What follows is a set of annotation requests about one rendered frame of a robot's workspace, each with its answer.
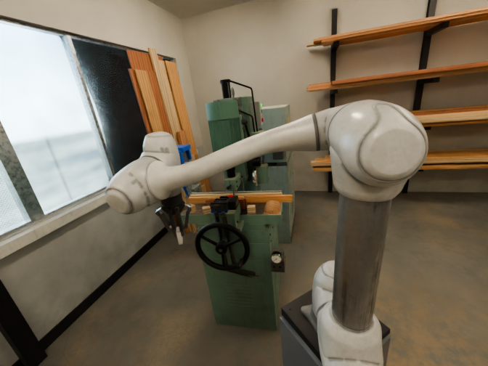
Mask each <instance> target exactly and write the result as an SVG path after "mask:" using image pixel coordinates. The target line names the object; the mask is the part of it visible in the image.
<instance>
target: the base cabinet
mask: <svg viewBox="0 0 488 366"><path fill-rule="evenodd" d="M200 246H201V248H202V251H203V252H204V254H205V255H206V256H207V257H208V258H209V259H210V260H212V261H213V262H215V263H217V264H221V265H222V259H221V254H218V253H217V252H216V250H215V248H216V246H215V245H213V244H211V243H209V242H200ZM249 246H250V256H249V258H248V260H247V262H246V263H245V264H244V265H243V266H242V268H241V269H245V270H249V271H252V272H259V277H255V276H253V277H252V278H249V277H245V276H242V275H239V274H235V273H234V274H233V273H231V272H228V271H222V270H218V269H214V268H213V267H210V266H209V265H207V264H206V263H205V262H204V261H203V266H204V270H205V274H206V279H207V283H208V289H209V293H210V297H211V303H212V307H213V313H214V316H215V320H216V324H219V325H231V326H238V327H245V328H258V329H265V330H277V314H278V301H279V289H280V272H271V265H270V258H271V252H272V248H279V243H278V232H277V224H273V225H272V231H271V236H270V241H269V244H267V243H249ZM232 247H233V250H234V253H235V260H236V263H237V262H239V260H240V259H242V258H243V256H244V253H245V249H244V245H243V243H235V244H233V245H232ZM226 255H227V260H228V265H232V261H231V256H230V253H229V248H228V249H227V252H226Z"/></svg>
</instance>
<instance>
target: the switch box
mask: <svg viewBox="0 0 488 366"><path fill-rule="evenodd" d="M250 104H251V115H252V116H253V121H254V126H255V127H256V122H255V117H254V111H253V103H252V102H251V103H250ZM254 105H255V110H256V121H257V126H258V127H261V126H262V125H263V122H262V121H261V119H262V113H261V110H262V109H261V101H258V102H254Z"/></svg>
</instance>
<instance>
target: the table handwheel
mask: <svg viewBox="0 0 488 366"><path fill-rule="evenodd" d="M214 228H222V229H227V230H229V231H231V232H233V233H235V234H236V235H237V236H238V237H239V238H238V239H236V240H233V241H232V242H229V243H228V239H227V238H226V235H225V234H224V236H223V238H222V240H220V241H219V242H218V243H216V242H214V241H213V240H211V239H209V238H207V237H205V236H204V235H203V234H204V233H205V232H206V231H208V230H210V229H214ZM201 238H202V239H204V240H206V241H208V242H209V243H211V244H213V245H215V246H216V248H215V250H216V252H217V253H218V254H221V259H222V265H221V264H217V263H215V262H213V261H212V260H210V259H209V258H208V257H207V256H206V255H205V254H204V252H203V251H202V248H201V246H200V240H201ZM240 241H242V242H243V245H244V249H245V253H244V256H243V265H244V264H245V263H246V262H247V260H248V258H249V256H250V246H249V242H248V240H247V238H246V236H245V235H244V234H243V233H242V232H241V231H240V230H239V229H238V228H236V227H234V226H232V225H230V224H226V223H222V222H214V223H210V224H207V225H205V226H204V227H202V228H201V229H200V230H199V232H198V233H197V235H196V238H195V248H196V251H197V253H198V255H199V257H200V258H201V259H202V260H203V261H204V262H205V263H206V264H207V265H209V266H210V267H213V268H214V269H218V270H222V271H232V270H236V269H238V268H237V263H236V264H233V265H226V264H225V257H224V254H225V253H226V252H227V249H228V247H229V246H231V245H233V244H235V243H238V242H240Z"/></svg>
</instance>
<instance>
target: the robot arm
mask: <svg viewBox="0 0 488 366"><path fill-rule="evenodd" d="M320 150H329V151H330V161H331V168H332V178H333V185H334V186H335V188H336V189H337V191H338V192H339V201H338V223H337V234H336V245H335V261H327V262H325V263H323V264H322V265H321V266H320V267H319V268H318V270H317V271H316V273H315V275H314V279H313V286H312V304H310V305H307V306H302V307H301V313H302V314H303V315H304V316H305V317H306V318H307V319H308V321H309V322H310V323H311V325H312V327H313V328H314V329H315V331H316V332H317V335H318V342H319V348H320V357H321V361H322V366H383V347H382V330H381V324H380V323H379V321H378V318H377V317H376V316H375V315H374V314H373V312H374V308H375V299H376V294H377V289H378V281H379V277H380V272H381V264H382V258H383V250H384V245H385V241H386V233H387V228H388V223H389V214H390V210H391V202H392V199H393V198H395V197H396V196H397V195H398V194H399V193H400V192H401V191H402V189H403V187H404V185H405V183H406V182H407V180H408V179H409V178H410V177H412V176H413V175H414V174H415V173H416V172H417V171H418V170H419V169H420V167H421V166H422V165H423V163H424V162H425V159H426V156H427V154H428V137H427V134H426V131H425V129H424V127H423V125H422V124H421V122H420V121H419V120H418V119H417V118H416V117H415V116H414V115H413V114H412V113H411V112H410V111H408V110H406V109H405V108H403V107H401V106H398V105H395V104H393V103H390V102H384V101H380V100H373V99H366V100H362V101H357V102H350V103H348V104H345V105H341V106H338V107H332V108H329V109H327V110H323V111H320V112H318V113H313V114H311V115H308V116H305V117H303V118H300V119H298V120H296V121H293V122H290V123H287V124H285V125H283V126H279V127H277V128H274V129H270V130H268V131H264V132H261V133H259V134H255V135H253V136H251V137H248V138H246V139H243V140H241V141H239V142H236V143H234V144H232V145H229V146H227V147H225V148H222V149H220V150H217V151H216V152H213V153H211V154H209V155H207V156H204V157H202V158H199V159H197V160H194V161H192V162H189V163H186V164H183V165H181V161H180V156H179V150H178V147H177V145H176V142H175V140H174V138H173V137H172V135H171V134H169V133H167V132H164V131H157V132H153V133H150V134H147V135H146V136H145V139H144V143H143V153H142V154H141V156H140V158H139V159H138V160H135V161H133V162H131V163H130V164H129V165H127V166H125V167H124V168H122V169H121V170H120V171H119V172H118V173H117V174H116V175H115V176H114V177H113V178H112V179H111V180H110V182H109V183H108V185H107V187H106V190H105V195H106V201H107V203H108V205H109V206H110V207H111V208H112V209H113V210H114V211H117V212H118V213H120V214H134V213H136V212H139V211H141V210H143V209H144V208H146V207H147V206H151V205H152V204H154V203H157V202H159V201H160V202H161V207H160V208H157V209H156V212H155V214H156V215H157V216H159V217H160V219H161V221H162V222H163V224H164V225H165V227H166V229H167V230H168V231H173V233H174V237H177V239H178V243H179V245H182V244H183V237H182V236H184V229H187V226H188V220H189V214H190V211H191V210H192V205H191V204H189V205H187V204H185V202H184V201H183V197H182V190H183V187H186V186H188V185H191V184H194V183H196V182H199V181H202V180H204V179H207V178H209V177H211V176H214V175H216V174H219V173H221V172H223V171H226V170H228V169H230V168H233V167H235V166H238V165H240V164H242V163H244V162H247V161H249V160H252V159H254V158H257V157H259V156H262V155H266V154H269V153H275V152H282V151H320ZM184 208H185V211H186V214H185V220H184V224H183V223H182V216H181V212H182V210H183V209H184ZM164 211H165V212H166V213H167V214H168V215H169V218H170V221H171V224H170V223H169V221H168V219H167V218H166V215H165V214H164ZM174 214H176V217H177V220H178V224H179V226H178V227H177V226H176V222H175V218H174Z"/></svg>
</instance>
